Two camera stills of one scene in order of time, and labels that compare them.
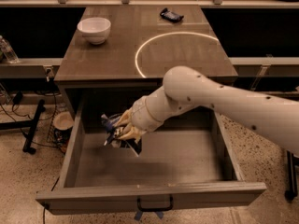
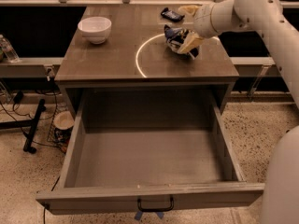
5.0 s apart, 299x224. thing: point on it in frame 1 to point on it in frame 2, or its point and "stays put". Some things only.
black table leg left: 32,123 stays put
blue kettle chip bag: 135,146 to 175,36
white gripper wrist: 139,115 to 203,21
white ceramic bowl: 95,30 stays put
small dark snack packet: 171,16 stays put
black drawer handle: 156,209 stays put
